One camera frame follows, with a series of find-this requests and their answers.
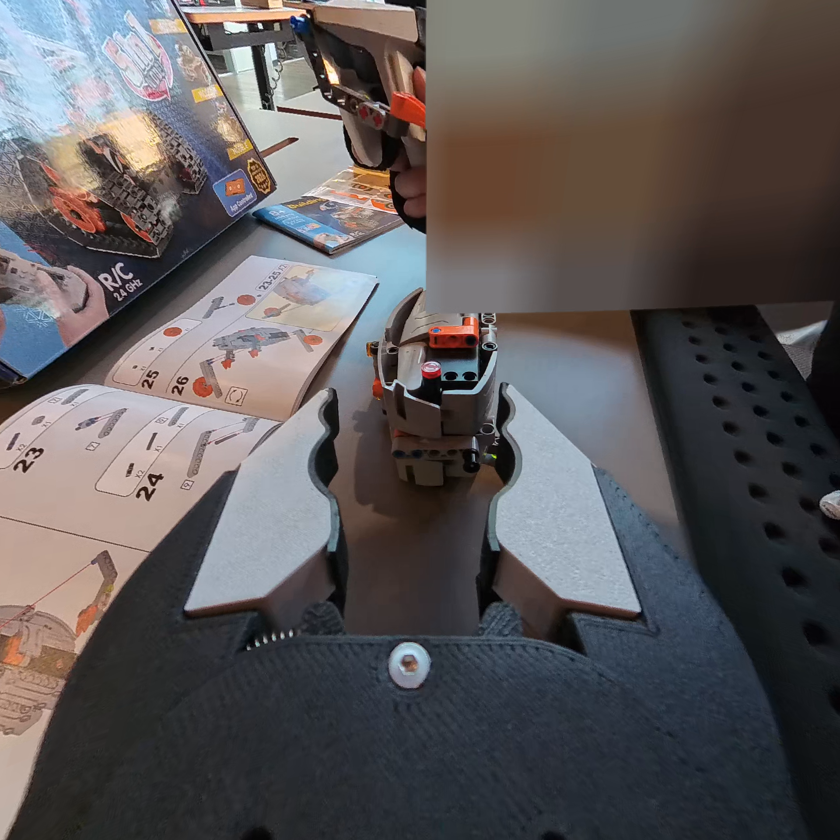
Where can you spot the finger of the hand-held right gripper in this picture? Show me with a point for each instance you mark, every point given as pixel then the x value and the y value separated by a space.
pixel 367 23

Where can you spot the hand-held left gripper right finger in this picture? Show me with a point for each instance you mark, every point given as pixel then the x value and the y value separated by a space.
pixel 564 525

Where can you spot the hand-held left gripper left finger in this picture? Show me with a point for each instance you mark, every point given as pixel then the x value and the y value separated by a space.
pixel 262 525

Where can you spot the brick arm with orange claws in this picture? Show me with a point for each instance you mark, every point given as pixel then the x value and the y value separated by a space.
pixel 344 95

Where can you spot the white instruction booklet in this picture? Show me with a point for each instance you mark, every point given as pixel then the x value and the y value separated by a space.
pixel 197 367

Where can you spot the grey brick toy robot body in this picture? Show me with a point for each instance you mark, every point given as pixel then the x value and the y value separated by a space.
pixel 436 394

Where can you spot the grey desk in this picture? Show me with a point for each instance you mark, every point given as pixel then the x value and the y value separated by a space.
pixel 577 367

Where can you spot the person's right hand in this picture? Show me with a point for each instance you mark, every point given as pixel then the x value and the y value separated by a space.
pixel 410 184

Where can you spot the orange white booklet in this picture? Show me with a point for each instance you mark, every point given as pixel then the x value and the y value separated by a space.
pixel 364 187

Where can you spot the blue cover booklet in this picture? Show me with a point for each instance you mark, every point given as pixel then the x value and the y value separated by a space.
pixel 315 226

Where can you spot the wooden table with black legs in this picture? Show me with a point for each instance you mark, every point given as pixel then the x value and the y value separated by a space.
pixel 243 19

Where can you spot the black perforated chair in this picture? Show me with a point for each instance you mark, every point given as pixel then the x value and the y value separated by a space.
pixel 754 525

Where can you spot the blue toy set box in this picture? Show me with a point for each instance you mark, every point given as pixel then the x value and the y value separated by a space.
pixel 98 164

